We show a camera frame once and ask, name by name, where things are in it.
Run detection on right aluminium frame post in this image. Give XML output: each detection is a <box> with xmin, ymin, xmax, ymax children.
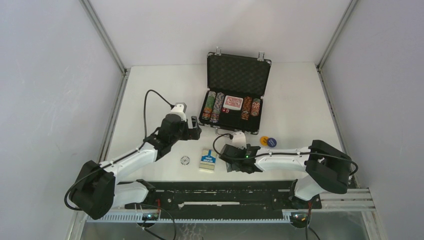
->
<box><xmin>316</xmin><ymin>0</ymin><xmax>360</xmax><ymax>73</ymax></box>

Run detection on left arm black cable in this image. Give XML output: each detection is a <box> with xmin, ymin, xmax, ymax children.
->
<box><xmin>64</xmin><ymin>89</ymin><xmax>176</xmax><ymax>212</ymax></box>

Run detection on blue texas holdem card box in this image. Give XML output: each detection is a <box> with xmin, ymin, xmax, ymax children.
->
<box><xmin>199</xmin><ymin>149</ymin><xmax>217</xmax><ymax>172</ymax></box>

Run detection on blue round button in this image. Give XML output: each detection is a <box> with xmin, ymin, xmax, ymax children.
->
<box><xmin>266</xmin><ymin>137</ymin><xmax>277</xmax><ymax>148</ymax></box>

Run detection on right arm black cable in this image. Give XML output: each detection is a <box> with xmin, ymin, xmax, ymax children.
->
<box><xmin>212</xmin><ymin>133</ymin><xmax>359</xmax><ymax>176</ymax></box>

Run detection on left aluminium frame post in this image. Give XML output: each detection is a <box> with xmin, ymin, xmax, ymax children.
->
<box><xmin>79</xmin><ymin>0</ymin><xmax>127</xmax><ymax>75</ymax></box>

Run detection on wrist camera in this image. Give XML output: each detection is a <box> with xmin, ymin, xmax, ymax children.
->
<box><xmin>170</xmin><ymin>102</ymin><xmax>187</xmax><ymax>122</ymax></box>
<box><xmin>231</xmin><ymin>131</ymin><xmax>247</xmax><ymax>150</ymax></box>

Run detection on red white poker chip row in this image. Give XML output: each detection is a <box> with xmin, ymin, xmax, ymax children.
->
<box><xmin>250</xmin><ymin>98</ymin><xmax>261</xmax><ymax>117</ymax></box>

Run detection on blue tan poker chip row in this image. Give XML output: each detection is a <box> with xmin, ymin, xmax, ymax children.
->
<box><xmin>210</xmin><ymin>92</ymin><xmax>225</xmax><ymax>123</ymax></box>

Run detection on white cable duct strip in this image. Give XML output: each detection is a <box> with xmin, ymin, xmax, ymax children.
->
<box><xmin>85</xmin><ymin>211</ymin><xmax>292</xmax><ymax>223</ymax></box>

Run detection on aluminium frame rail front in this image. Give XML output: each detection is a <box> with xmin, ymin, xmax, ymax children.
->
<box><xmin>74</xmin><ymin>188</ymin><xmax>377</xmax><ymax>213</ymax></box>

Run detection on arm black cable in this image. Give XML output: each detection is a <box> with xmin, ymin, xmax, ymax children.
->
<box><xmin>212</xmin><ymin>133</ymin><xmax>359</xmax><ymax>176</ymax></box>
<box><xmin>64</xmin><ymin>89</ymin><xmax>176</xmax><ymax>212</ymax></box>

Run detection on yellow round button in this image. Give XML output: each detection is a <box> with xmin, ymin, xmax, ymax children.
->
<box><xmin>259</xmin><ymin>136</ymin><xmax>269</xmax><ymax>146</ymax></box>

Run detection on red dice in case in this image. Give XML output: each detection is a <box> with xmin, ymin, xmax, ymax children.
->
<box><xmin>221</xmin><ymin>107</ymin><xmax>230</xmax><ymax>113</ymax></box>

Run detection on orange black poker chip row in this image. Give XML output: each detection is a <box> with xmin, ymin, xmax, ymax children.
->
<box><xmin>241</xmin><ymin>96</ymin><xmax>252</xmax><ymax>121</ymax></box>

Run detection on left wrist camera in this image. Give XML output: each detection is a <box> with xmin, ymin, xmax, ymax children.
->
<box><xmin>170</xmin><ymin>102</ymin><xmax>187</xmax><ymax>122</ymax></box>

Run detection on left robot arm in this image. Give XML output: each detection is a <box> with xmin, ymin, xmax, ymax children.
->
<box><xmin>64</xmin><ymin>113</ymin><xmax>202</xmax><ymax>220</ymax></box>

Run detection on green poker chip row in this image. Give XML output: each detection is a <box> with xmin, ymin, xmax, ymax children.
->
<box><xmin>201</xmin><ymin>91</ymin><xmax>217</xmax><ymax>120</ymax></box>

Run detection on aluminium frame post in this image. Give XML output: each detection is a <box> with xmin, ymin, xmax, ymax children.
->
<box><xmin>79</xmin><ymin>0</ymin><xmax>127</xmax><ymax>75</ymax></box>
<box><xmin>316</xmin><ymin>0</ymin><xmax>360</xmax><ymax>73</ymax></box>

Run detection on red playing card deck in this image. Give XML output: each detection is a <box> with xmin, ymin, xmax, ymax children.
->
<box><xmin>222</xmin><ymin>95</ymin><xmax>244</xmax><ymax>111</ymax></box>

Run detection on black poker set case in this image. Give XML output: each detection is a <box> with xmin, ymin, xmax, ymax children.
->
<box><xmin>198</xmin><ymin>48</ymin><xmax>272</xmax><ymax>135</ymax></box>

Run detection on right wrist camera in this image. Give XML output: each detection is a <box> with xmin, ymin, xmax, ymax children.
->
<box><xmin>231</xmin><ymin>131</ymin><xmax>247</xmax><ymax>150</ymax></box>

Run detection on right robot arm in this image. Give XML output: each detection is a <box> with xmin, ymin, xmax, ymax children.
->
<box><xmin>218</xmin><ymin>140</ymin><xmax>358</xmax><ymax>208</ymax></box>

